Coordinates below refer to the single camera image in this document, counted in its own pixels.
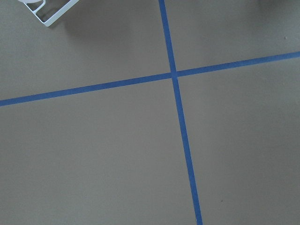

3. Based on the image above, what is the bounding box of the white wire rack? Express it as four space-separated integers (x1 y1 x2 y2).
21 0 79 27

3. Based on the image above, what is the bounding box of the white paper roll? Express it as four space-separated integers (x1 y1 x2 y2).
18 0 42 4

